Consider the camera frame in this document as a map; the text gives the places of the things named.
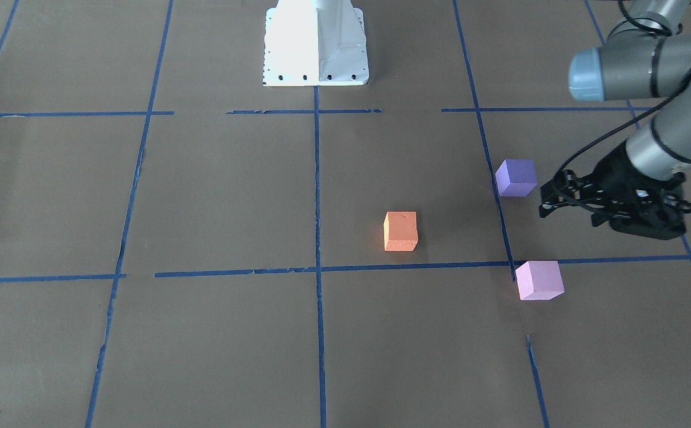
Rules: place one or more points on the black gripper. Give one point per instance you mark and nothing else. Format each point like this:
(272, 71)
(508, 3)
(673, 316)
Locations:
(617, 168)

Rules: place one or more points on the orange foam cube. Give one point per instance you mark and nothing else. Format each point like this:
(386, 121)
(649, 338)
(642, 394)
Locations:
(400, 231)

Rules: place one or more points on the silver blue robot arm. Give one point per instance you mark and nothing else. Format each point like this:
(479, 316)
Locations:
(644, 57)

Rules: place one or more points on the purple foam cube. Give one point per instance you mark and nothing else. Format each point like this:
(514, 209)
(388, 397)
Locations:
(516, 177)

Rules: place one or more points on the pink foam cube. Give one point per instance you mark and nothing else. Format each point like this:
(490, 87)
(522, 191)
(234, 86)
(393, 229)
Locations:
(539, 280)

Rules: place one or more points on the brown paper table cover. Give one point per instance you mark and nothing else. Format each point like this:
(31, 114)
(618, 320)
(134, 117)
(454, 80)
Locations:
(181, 246)

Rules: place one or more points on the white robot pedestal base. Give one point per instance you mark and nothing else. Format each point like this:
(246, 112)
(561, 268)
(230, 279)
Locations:
(315, 43)

